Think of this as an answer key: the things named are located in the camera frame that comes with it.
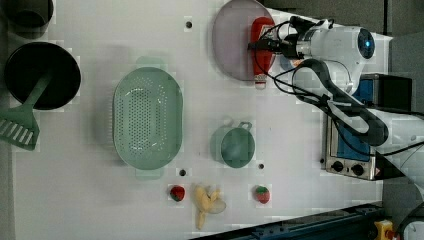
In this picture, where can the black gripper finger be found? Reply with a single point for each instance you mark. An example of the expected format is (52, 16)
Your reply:
(273, 49)
(268, 42)

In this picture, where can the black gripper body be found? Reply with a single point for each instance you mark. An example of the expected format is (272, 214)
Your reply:
(288, 47)

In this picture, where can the red plush ketchup bottle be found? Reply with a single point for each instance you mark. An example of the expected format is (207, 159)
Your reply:
(261, 59)

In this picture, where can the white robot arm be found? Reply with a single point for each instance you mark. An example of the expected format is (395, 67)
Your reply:
(332, 59)

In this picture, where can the grey round plate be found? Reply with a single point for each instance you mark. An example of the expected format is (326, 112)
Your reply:
(231, 34)

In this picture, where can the blue bowl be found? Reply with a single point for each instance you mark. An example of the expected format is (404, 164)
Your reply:
(285, 63)

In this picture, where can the orange slice toy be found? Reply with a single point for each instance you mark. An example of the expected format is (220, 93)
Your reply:
(296, 63)

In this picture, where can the toaster oven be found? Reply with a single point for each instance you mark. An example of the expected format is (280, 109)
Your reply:
(346, 154)

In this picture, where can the green perforated colander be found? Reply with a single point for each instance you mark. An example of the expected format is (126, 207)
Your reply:
(148, 118)

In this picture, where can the peeled banana toy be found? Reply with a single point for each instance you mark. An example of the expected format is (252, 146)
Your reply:
(207, 203)

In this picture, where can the small red strawberry toy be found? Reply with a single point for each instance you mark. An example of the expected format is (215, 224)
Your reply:
(177, 193)

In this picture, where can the yellow red emergency button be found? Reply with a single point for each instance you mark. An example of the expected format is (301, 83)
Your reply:
(385, 231)

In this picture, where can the black cup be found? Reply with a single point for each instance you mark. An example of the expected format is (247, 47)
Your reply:
(28, 18)

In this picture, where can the black round pan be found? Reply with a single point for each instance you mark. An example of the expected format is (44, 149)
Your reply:
(28, 63)

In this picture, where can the green slotted spatula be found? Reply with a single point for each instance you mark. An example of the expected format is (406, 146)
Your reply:
(18, 125)

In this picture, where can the green cup with handle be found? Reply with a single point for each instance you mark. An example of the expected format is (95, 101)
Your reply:
(233, 145)

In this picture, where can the blue metal frame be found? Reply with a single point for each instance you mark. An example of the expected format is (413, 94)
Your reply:
(353, 223)

